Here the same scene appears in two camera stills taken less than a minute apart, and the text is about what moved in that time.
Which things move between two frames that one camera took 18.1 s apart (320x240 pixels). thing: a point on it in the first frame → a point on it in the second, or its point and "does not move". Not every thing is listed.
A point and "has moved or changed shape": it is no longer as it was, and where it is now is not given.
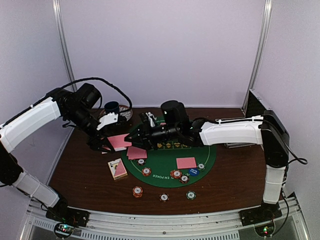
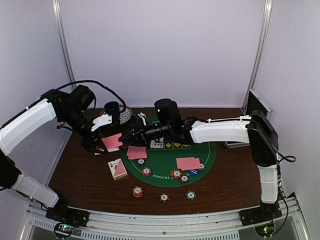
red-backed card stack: [118, 143] has moved or changed shape
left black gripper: [91, 140] → [85, 141]
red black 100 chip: [184, 179] does not move
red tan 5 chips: [175, 174] does not move
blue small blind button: [194, 171] does not move
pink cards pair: [187, 162] has moved or changed shape
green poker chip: [190, 195] does not move
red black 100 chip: [141, 162] does not move
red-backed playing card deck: [117, 169] does not move
